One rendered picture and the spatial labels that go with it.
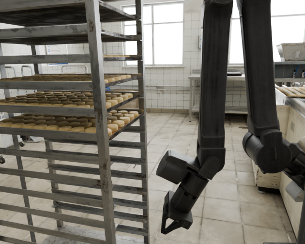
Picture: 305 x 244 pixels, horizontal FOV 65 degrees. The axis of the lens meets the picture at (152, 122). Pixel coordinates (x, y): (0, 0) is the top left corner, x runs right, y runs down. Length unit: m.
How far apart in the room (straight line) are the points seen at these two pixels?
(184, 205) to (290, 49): 1.77
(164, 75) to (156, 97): 0.53
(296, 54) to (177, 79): 3.46
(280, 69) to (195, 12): 3.38
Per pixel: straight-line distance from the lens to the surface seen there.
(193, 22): 5.33
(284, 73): 2.24
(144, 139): 1.26
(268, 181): 2.41
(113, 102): 0.98
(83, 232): 1.75
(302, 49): 2.22
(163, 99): 5.48
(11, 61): 1.01
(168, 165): 0.58
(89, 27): 0.79
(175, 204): 0.64
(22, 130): 1.05
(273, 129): 0.58
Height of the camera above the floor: 1.23
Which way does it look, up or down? 15 degrees down
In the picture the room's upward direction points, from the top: 1 degrees counter-clockwise
